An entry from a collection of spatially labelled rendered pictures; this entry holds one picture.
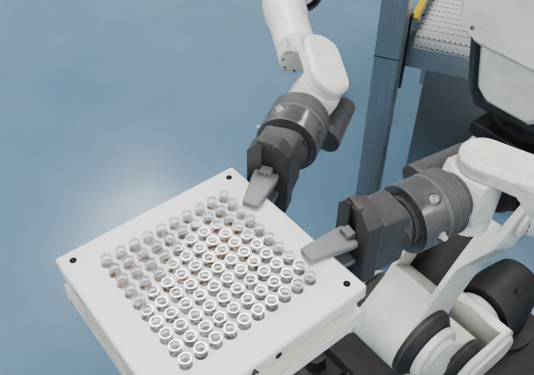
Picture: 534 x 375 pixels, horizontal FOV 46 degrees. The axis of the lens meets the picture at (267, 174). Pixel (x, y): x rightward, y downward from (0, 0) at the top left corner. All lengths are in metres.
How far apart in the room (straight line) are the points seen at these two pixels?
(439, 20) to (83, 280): 1.16
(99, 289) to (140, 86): 2.16
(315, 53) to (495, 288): 0.88
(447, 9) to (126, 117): 1.45
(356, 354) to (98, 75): 1.80
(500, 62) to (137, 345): 0.66
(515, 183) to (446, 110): 1.04
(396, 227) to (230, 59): 2.29
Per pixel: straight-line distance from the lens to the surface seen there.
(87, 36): 3.24
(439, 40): 1.56
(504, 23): 0.97
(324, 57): 0.93
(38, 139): 2.63
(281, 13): 1.02
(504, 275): 1.65
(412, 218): 0.74
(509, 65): 1.00
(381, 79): 1.55
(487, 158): 0.80
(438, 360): 1.20
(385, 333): 1.17
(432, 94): 1.79
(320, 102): 0.88
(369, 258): 0.73
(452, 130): 1.84
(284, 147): 0.77
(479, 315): 1.58
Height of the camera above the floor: 1.58
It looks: 43 degrees down
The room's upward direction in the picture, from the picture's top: straight up
